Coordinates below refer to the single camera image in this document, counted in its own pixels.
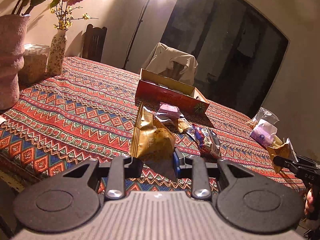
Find red blue snack wrapper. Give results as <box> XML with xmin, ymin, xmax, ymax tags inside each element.
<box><xmin>193</xmin><ymin>124</ymin><xmax>221</xmax><ymax>159</ymax></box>

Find golden snack bag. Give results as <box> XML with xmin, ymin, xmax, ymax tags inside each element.
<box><xmin>129</xmin><ymin>103</ymin><xmax>175</xmax><ymax>163</ymax></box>

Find person's right hand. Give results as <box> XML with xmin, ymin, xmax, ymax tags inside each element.
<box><xmin>304</xmin><ymin>189</ymin><xmax>315</xmax><ymax>216</ymax></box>

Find yellow flower branches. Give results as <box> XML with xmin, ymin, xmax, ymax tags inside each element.
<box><xmin>50</xmin><ymin>2</ymin><xmax>98</xmax><ymax>30</ymax></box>

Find clear container of grains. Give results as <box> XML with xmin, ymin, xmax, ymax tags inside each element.
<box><xmin>18</xmin><ymin>43</ymin><xmax>50</xmax><ymax>84</ymax></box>

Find dark wooden chair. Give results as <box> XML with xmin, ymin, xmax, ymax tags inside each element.
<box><xmin>82</xmin><ymin>24</ymin><xmax>107</xmax><ymax>62</ymax></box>

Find cardboard tray box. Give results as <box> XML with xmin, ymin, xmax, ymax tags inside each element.
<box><xmin>136</xmin><ymin>69</ymin><xmax>209</xmax><ymax>115</ymax></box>

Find chair with woven seat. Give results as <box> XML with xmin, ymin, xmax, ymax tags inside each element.
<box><xmin>169</xmin><ymin>61</ymin><xmax>188</xmax><ymax>81</ymax></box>

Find large pink felt vase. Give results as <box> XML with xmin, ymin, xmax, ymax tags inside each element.
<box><xmin>0</xmin><ymin>14</ymin><xmax>30</xmax><ymax>110</ymax></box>

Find beige shirt on chair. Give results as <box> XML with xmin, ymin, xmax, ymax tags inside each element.
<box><xmin>141</xmin><ymin>42</ymin><xmax>198</xmax><ymax>86</ymax></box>

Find red patterned tablecloth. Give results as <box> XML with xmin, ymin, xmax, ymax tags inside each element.
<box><xmin>1</xmin><ymin>57</ymin><xmax>305</xmax><ymax>193</ymax></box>

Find clear plastic snack bag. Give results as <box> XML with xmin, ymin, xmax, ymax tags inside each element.
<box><xmin>246</xmin><ymin>107</ymin><xmax>279</xmax><ymax>128</ymax></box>

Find purple white tissue pack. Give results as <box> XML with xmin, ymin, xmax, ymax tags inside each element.
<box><xmin>249</xmin><ymin>119</ymin><xmax>278</xmax><ymax>147</ymax></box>

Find white snack packet gripper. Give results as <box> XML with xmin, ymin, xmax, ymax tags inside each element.
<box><xmin>266</xmin><ymin>138</ymin><xmax>298</xmax><ymax>173</ymax></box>

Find floral slim vase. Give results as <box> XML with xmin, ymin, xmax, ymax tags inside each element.
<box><xmin>47</xmin><ymin>29</ymin><xmax>67</xmax><ymax>76</ymax></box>

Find pink flat snack packet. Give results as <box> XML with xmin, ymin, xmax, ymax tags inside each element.
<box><xmin>157</xmin><ymin>102</ymin><xmax>184</xmax><ymax>119</ymax></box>

